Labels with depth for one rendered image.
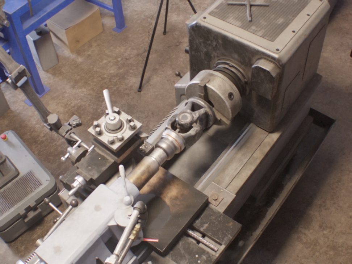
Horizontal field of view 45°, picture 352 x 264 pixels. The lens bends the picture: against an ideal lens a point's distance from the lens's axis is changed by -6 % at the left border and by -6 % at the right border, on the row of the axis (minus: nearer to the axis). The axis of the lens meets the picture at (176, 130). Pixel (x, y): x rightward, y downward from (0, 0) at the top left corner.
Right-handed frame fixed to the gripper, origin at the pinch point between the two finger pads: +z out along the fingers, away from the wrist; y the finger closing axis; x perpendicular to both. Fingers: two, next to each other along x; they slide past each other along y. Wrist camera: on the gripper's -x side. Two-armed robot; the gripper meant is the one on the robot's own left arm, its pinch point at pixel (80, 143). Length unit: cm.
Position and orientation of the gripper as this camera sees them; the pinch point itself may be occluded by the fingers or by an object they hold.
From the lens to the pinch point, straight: 233.1
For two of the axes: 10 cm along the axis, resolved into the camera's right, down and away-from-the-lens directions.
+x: -6.0, 7.2, -3.6
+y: 1.3, 5.3, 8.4
